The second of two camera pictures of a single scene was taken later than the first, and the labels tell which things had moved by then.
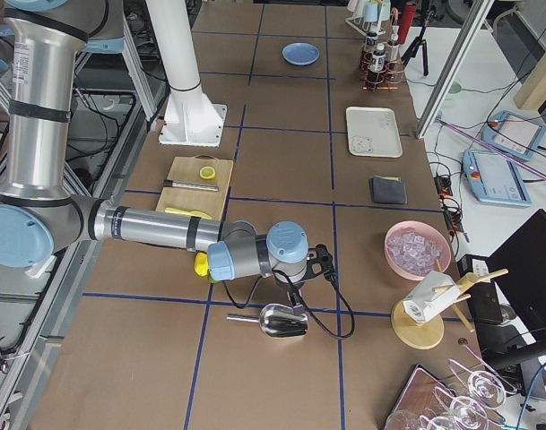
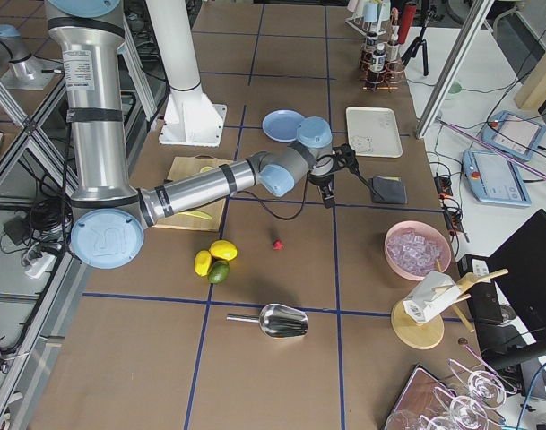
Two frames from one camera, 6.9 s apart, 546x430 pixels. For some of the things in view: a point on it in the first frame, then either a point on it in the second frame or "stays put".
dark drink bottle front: x=378 y=59 stays put
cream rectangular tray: x=373 y=132 stays put
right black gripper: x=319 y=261 -> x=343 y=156
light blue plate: x=300 y=54 -> x=281 y=124
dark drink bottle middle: x=371 y=45 stays put
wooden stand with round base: x=424 y=334 stays put
